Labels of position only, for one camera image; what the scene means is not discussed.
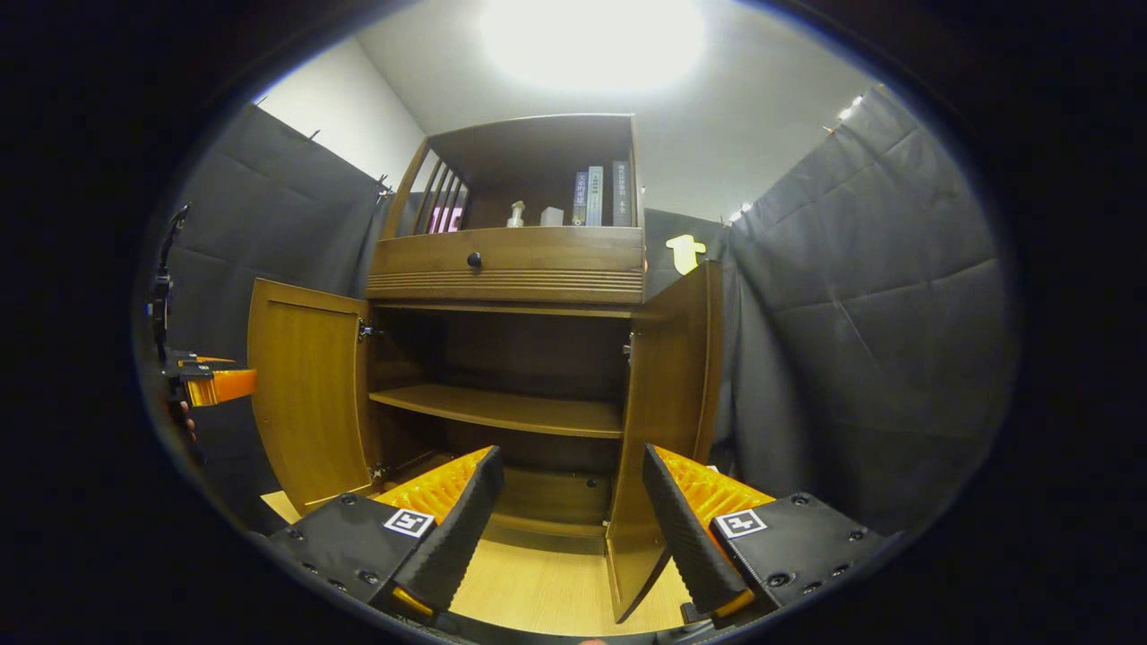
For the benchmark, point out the dark blue book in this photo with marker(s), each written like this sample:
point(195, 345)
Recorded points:
point(581, 199)

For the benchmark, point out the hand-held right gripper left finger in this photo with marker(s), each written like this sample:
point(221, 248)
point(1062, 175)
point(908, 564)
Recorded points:
point(461, 537)

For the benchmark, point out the wooden drawer with black knob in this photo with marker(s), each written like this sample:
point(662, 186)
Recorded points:
point(556, 255)

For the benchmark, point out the small ceiling light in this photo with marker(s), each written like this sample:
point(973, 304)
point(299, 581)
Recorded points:
point(741, 213)
point(851, 107)

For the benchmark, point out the light grey book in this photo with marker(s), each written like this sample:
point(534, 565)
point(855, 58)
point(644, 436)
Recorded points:
point(595, 197)

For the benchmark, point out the small white box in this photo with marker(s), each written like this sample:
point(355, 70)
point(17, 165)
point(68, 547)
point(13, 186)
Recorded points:
point(552, 217)

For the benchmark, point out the large ceiling light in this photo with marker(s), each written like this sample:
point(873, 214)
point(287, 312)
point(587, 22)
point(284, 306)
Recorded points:
point(591, 40)

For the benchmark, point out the wooden cabinet door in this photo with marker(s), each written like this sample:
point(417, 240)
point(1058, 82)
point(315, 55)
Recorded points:
point(668, 376)
point(309, 394)

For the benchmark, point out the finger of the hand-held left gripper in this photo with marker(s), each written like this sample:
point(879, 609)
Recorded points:
point(213, 361)
point(224, 387)

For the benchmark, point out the wooden double-door shoe cabinet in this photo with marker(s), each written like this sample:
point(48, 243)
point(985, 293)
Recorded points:
point(538, 148)

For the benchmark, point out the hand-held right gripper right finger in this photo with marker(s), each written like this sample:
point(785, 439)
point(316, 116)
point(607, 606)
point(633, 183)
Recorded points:
point(690, 537)

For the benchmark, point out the black backdrop cloth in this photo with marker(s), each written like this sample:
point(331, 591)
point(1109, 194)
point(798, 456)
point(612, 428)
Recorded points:
point(851, 340)

